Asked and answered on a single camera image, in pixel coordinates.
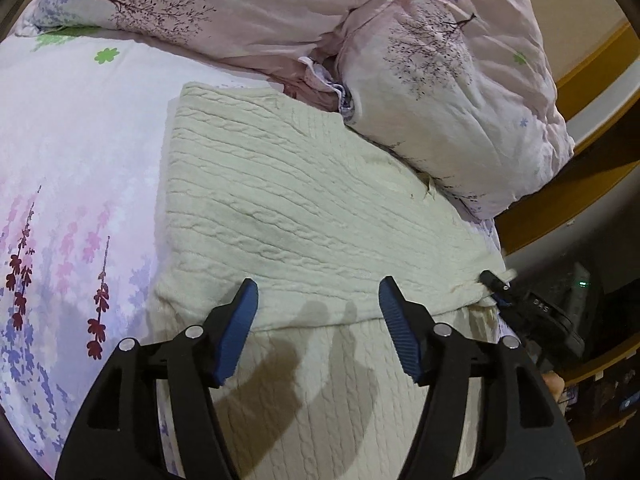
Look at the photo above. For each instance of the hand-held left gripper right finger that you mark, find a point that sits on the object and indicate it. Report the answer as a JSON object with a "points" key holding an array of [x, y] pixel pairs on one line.
{"points": [[400, 332]]}

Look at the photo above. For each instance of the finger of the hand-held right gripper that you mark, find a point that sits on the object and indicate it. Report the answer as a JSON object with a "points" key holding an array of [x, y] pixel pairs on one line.
{"points": [[492, 281]]}

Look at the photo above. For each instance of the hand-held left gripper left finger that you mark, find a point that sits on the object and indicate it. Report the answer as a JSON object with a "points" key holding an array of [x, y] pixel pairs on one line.
{"points": [[235, 330]]}

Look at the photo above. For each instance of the cream knit sweater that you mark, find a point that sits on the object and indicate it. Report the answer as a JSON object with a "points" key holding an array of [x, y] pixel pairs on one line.
{"points": [[310, 185]]}

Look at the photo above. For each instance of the person's right hand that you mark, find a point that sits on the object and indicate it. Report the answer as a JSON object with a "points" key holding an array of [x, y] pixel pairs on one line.
{"points": [[554, 386]]}

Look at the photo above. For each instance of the dark device with green light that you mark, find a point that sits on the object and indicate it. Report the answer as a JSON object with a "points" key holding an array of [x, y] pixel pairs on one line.
{"points": [[580, 305]]}

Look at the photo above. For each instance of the wooden bedside shelf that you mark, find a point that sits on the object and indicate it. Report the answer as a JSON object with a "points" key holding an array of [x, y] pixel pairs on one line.
{"points": [[600, 369]]}

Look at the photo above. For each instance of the pink floral pillow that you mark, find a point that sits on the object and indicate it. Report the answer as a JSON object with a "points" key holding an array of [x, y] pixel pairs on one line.
{"points": [[200, 10], [450, 110]]}

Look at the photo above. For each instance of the floral bed sheet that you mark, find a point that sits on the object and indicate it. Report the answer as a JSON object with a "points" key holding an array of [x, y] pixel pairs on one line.
{"points": [[75, 160]]}

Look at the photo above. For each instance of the wooden bed frame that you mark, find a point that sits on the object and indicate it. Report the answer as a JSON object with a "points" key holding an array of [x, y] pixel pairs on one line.
{"points": [[575, 195]]}

